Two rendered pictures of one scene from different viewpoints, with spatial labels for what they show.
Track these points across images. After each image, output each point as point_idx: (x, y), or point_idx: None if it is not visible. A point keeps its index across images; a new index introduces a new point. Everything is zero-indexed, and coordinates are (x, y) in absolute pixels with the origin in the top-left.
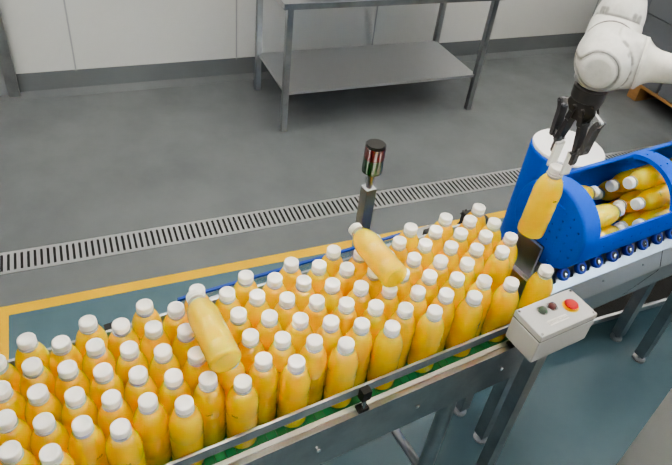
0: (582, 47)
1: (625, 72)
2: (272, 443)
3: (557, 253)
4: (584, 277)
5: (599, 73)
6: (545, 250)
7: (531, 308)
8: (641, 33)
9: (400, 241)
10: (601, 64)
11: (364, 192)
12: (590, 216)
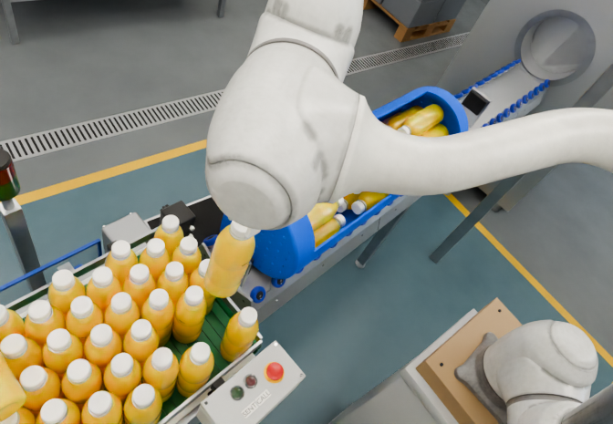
0: (214, 129)
1: (308, 203)
2: None
3: (269, 263)
4: (302, 272)
5: (250, 207)
6: (257, 256)
7: (223, 392)
8: (352, 57)
9: (39, 312)
10: (251, 191)
11: (2, 215)
12: (302, 233)
